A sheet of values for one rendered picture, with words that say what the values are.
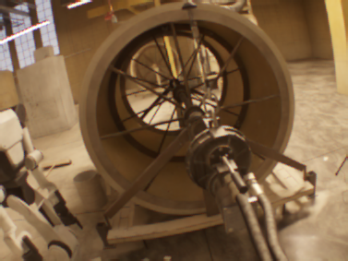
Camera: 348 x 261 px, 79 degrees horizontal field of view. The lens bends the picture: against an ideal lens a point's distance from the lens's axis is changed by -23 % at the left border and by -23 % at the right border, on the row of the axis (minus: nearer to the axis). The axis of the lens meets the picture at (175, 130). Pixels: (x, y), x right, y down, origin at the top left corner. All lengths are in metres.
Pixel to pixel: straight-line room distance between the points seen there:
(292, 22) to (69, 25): 11.08
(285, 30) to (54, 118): 11.26
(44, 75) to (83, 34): 5.47
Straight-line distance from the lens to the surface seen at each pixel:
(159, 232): 2.01
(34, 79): 7.66
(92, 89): 1.90
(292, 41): 13.94
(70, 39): 12.76
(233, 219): 0.94
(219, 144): 1.08
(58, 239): 1.40
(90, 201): 2.88
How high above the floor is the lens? 1.42
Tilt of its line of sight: 17 degrees down
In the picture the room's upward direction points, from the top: 13 degrees counter-clockwise
